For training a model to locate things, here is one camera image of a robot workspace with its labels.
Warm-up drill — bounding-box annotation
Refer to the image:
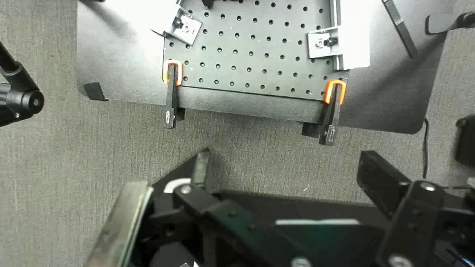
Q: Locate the thin black floor cable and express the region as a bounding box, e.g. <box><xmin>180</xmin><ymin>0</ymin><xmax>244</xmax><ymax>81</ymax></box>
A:
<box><xmin>422</xmin><ymin>118</ymin><xmax>431</xmax><ymax>182</ymax></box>

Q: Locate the black tripod head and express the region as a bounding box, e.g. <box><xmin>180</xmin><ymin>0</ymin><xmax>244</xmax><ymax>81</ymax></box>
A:
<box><xmin>0</xmin><ymin>42</ymin><xmax>47</xmax><ymax>128</ymax></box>

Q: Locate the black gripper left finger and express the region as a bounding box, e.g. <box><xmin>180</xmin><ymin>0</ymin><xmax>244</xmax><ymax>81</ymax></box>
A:
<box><xmin>173</xmin><ymin>147</ymin><xmax>318</xmax><ymax>267</ymax></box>

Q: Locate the grey metal plate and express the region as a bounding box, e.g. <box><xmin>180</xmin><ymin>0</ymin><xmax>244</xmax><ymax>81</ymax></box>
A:
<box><xmin>85</xmin><ymin>180</ymin><xmax>157</xmax><ymax>267</ymax></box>

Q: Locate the grey metal strip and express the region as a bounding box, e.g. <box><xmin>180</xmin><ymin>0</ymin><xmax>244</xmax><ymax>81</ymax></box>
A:
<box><xmin>382</xmin><ymin>0</ymin><xmax>419</xmax><ymax>61</ymax></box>

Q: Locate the silver corner bracket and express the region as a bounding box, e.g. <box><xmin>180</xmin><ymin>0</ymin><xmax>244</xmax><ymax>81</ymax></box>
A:
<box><xmin>306</xmin><ymin>27</ymin><xmax>345</xmax><ymax>61</ymax></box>
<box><xmin>171</xmin><ymin>14</ymin><xmax>205</xmax><ymax>47</ymax></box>

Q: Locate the orange and black clamp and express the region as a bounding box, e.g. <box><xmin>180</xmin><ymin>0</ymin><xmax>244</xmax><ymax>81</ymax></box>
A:
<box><xmin>318</xmin><ymin>79</ymin><xmax>349</xmax><ymax>147</ymax></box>
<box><xmin>162</xmin><ymin>60</ymin><xmax>186</xmax><ymax>130</ymax></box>

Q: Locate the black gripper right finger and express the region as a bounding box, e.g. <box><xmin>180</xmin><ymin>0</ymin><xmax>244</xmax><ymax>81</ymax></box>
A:
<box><xmin>357</xmin><ymin>149</ymin><xmax>446</xmax><ymax>267</ymax></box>

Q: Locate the black table foot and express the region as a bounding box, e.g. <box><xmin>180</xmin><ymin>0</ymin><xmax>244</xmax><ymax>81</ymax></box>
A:
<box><xmin>300</xmin><ymin>122</ymin><xmax>324</xmax><ymax>139</ymax></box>
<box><xmin>82</xmin><ymin>82</ymin><xmax>110</xmax><ymax>103</ymax></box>

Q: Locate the black box on floor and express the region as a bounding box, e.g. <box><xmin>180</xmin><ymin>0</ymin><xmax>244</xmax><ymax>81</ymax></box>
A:
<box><xmin>455</xmin><ymin>113</ymin><xmax>475</xmax><ymax>168</ymax></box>

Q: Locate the white aluminium post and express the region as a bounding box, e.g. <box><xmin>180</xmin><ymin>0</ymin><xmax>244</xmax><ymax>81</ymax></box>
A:
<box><xmin>330</xmin><ymin>0</ymin><xmax>373</xmax><ymax>72</ymax></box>
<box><xmin>116</xmin><ymin>0</ymin><xmax>185</xmax><ymax>38</ymax></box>

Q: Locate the perforated metal breadboard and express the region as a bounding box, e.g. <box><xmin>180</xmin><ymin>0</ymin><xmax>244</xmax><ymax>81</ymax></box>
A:
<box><xmin>162</xmin><ymin>0</ymin><xmax>345</xmax><ymax>103</ymax></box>

